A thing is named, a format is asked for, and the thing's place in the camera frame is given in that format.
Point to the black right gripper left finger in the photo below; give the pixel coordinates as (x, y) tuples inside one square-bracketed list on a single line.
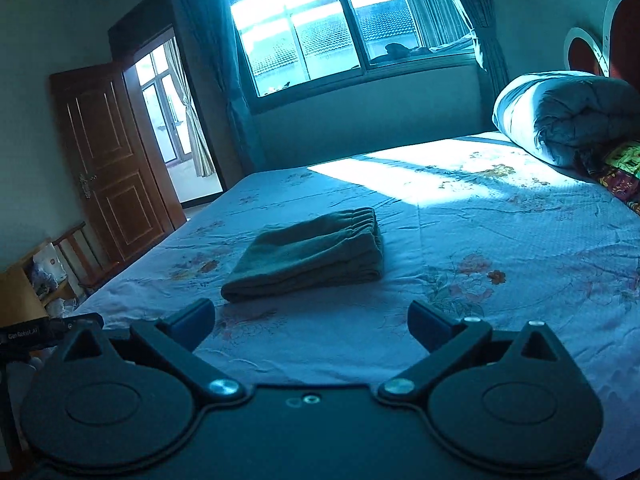
[(145, 360)]

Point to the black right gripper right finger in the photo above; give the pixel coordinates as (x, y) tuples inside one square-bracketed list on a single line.
[(454, 346)]

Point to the dark green pants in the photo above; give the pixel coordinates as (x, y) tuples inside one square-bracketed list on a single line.
[(341, 248)]

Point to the large bedroom window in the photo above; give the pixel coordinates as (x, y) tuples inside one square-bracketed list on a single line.
[(291, 42)]

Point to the floral light blue bed sheet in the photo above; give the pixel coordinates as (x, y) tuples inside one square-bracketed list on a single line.
[(473, 225)]

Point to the wooden chair by door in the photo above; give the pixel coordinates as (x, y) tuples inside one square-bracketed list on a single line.
[(87, 261)]

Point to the white plastic bag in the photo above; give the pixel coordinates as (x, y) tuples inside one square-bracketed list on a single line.
[(46, 258)]

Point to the brown wooden door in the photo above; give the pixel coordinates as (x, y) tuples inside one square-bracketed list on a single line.
[(124, 186)]

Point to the wooden side table with clutter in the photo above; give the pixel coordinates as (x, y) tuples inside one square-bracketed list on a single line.
[(28, 293)]

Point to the white sheer curtain far room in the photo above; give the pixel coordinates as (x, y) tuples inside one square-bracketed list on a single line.
[(203, 162)]

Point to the colourful patterned satin blanket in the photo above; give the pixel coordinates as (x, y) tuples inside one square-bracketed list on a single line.
[(615, 166)]

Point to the rolled grey blue duvet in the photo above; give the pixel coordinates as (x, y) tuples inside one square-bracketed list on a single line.
[(554, 115)]

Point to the far room window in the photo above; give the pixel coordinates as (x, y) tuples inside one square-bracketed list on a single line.
[(166, 112)]

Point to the white red headboard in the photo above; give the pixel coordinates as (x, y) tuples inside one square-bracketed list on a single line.
[(616, 53)]

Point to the teal curtain left of window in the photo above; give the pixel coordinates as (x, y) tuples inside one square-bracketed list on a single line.
[(211, 25)]

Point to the teal curtain of window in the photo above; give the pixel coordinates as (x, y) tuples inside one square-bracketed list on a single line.
[(211, 25), (442, 23)]

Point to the teal curtain right of window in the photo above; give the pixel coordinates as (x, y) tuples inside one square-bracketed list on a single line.
[(442, 23)]

